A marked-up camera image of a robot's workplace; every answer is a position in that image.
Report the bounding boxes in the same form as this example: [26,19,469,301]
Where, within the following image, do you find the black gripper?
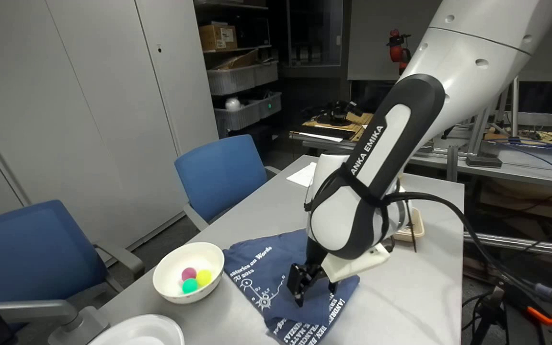
[286,236,340,309]

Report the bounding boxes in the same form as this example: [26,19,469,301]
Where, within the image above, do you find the blue printed shirt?
[223,228,363,345]

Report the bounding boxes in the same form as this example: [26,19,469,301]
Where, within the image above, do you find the beige cutlery tray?
[390,205,428,253]

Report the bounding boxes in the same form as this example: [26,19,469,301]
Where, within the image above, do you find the white paper sheet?
[286,159,321,188]

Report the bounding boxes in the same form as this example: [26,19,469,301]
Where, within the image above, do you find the white bowl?
[152,240,227,307]

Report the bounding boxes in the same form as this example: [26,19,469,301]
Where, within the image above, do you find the blue office chair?
[0,198,147,345]
[173,132,283,232]

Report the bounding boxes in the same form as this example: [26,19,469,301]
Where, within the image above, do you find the white plate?
[89,313,187,345]

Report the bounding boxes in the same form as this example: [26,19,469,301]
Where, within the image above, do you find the grey storage bin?
[216,90,285,134]
[206,58,283,98]

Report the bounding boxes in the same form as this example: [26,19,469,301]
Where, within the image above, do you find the grey workbench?
[288,102,552,188]

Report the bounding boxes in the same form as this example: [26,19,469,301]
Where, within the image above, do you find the red fire extinguisher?
[388,27,415,75]

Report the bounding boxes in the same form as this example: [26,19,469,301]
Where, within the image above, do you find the dark shelf unit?
[194,0,286,140]

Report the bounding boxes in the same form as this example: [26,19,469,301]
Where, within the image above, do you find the cardboard box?
[198,19,239,54]

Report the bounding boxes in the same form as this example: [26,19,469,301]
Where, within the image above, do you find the grey cabinet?
[0,0,221,253]

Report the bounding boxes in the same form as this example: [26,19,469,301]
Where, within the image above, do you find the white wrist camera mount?
[323,242,394,284]

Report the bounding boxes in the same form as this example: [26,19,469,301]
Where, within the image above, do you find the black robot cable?
[382,190,552,313]

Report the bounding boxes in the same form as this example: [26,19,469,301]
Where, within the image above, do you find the orange handled clamp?
[524,305,552,330]

